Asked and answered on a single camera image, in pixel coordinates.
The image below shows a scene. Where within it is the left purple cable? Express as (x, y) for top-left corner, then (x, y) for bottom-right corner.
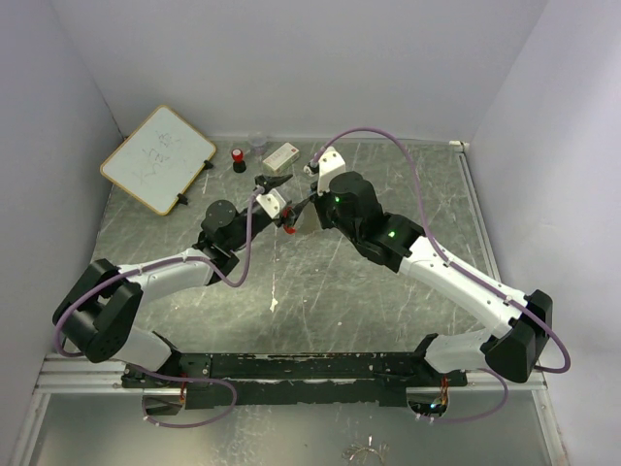
(52, 188), (273, 429)

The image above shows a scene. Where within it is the red black stamp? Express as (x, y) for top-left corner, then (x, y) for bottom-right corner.
(231, 148), (246, 174)

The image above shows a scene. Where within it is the black base bar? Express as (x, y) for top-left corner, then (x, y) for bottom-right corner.
(120, 351), (468, 412)

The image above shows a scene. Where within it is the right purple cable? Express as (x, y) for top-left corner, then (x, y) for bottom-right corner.
(310, 126), (572, 423)

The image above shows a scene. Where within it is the purple cable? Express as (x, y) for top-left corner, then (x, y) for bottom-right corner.
(310, 126), (572, 423)
(52, 188), (273, 429)

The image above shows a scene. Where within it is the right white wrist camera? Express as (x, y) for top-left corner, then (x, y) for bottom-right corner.
(304, 146), (346, 196)

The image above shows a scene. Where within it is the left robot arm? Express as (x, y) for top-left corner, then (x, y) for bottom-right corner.
(52, 175), (290, 387)

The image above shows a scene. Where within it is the yellow framed whiteboard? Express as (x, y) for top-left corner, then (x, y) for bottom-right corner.
(100, 105), (216, 216)

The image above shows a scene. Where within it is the clear jar of paperclips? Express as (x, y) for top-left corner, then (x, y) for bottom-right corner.
(248, 131), (267, 157)

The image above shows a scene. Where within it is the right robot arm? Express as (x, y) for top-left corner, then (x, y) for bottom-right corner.
(307, 172), (553, 386)

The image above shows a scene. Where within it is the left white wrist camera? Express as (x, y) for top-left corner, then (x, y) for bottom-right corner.
(256, 188), (288, 219)

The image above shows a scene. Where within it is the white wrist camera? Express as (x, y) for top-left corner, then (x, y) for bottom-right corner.
(304, 146), (346, 196)
(256, 188), (288, 219)

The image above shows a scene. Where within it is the white green staple box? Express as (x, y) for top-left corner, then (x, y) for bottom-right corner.
(262, 143), (300, 174)

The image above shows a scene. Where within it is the aluminium rail frame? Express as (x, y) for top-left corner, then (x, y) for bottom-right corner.
(33, 139), (569, 466)

